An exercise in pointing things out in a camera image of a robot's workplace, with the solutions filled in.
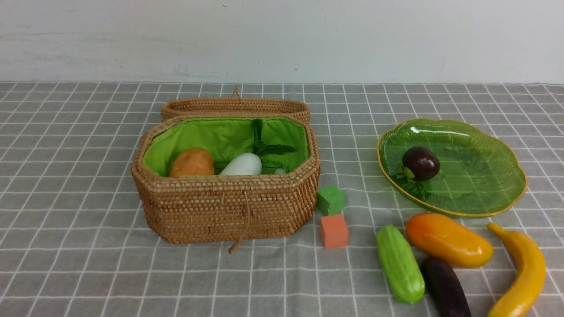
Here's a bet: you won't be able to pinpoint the white radish green leaves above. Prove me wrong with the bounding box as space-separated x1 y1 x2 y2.
219 118 296 175

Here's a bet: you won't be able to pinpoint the brown potato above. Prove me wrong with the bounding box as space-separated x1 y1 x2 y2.
168 147 214 178

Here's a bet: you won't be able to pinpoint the purple mangosteen green top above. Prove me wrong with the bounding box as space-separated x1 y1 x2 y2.
396 146 441 182

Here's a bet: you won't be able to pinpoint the light green cucumber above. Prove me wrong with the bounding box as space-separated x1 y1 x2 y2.
375 225 425 304

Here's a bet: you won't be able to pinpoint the orange mango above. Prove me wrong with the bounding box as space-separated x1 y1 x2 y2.
405 212 494 268

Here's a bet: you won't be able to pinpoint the dark purple eggplant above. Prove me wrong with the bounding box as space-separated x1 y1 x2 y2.
419 257 471 317

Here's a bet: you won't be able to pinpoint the yellow banana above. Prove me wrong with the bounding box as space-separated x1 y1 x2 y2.
486 222 546 317

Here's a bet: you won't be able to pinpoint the green foam cube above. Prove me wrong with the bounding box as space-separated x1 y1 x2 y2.
316 184 347 216

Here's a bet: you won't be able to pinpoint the woven rattan basket green lining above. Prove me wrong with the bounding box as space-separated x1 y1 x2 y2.
131 114 321 243

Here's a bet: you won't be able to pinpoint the woven rattan basket lid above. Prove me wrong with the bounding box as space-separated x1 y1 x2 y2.
160 88 310 124

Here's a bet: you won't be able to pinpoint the orange foam cube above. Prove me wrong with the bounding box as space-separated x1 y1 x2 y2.
320 214 349 249

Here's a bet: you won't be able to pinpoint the green glass leaf plate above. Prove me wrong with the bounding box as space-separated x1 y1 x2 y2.
376 118 528 218

